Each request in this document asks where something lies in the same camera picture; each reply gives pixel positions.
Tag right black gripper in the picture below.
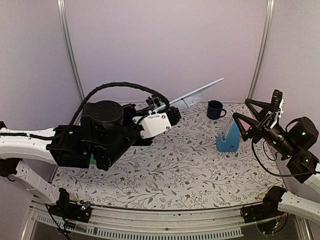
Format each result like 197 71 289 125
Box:
232 99 297 159

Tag light blue music stand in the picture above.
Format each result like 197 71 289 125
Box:
169 77 225 110

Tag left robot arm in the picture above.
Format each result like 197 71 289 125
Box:
0 82 181 217

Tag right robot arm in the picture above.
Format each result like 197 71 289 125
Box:
232 96 320 224

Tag blue metronome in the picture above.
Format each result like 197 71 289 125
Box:
216 116 240 153

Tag dark blue mug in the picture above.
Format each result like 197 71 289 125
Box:
206 100 227 120

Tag green sheet music page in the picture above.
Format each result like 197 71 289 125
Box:
90 154 97 165

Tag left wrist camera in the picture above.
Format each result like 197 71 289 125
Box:
132 113 172 139

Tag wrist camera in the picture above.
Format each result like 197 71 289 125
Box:
269 89 285 118
132 113 172 139

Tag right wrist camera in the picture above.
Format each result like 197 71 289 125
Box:
269 89 285 118

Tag front aluminium rail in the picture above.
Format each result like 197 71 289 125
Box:
24 194 311 240

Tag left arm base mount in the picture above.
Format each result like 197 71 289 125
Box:
48 188 92 223

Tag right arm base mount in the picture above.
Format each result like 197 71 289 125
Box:
240 203 289 236

